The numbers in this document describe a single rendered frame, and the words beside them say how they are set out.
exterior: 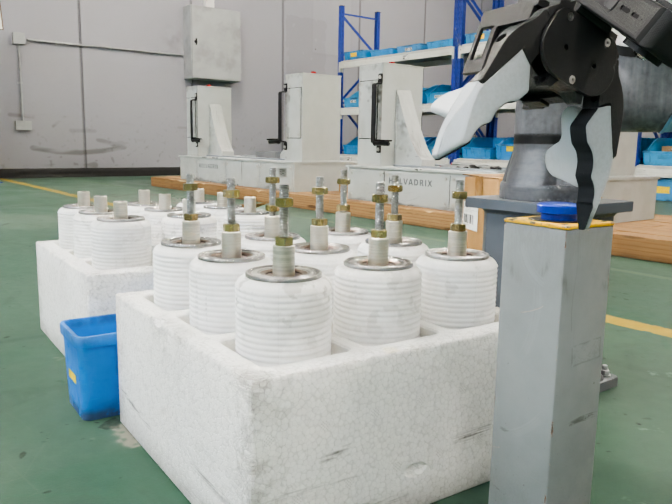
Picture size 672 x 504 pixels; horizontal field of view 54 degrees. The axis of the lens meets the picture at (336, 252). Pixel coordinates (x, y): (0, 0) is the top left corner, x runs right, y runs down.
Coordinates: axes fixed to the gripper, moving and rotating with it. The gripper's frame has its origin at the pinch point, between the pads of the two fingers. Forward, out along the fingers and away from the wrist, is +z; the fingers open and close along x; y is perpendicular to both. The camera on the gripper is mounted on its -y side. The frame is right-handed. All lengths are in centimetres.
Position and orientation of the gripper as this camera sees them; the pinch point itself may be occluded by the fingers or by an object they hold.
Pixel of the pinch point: (521, 200)
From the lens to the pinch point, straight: 48.9
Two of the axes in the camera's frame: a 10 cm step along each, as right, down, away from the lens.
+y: -4.5, -1.5, 8.8
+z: -3.3, 9.4, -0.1
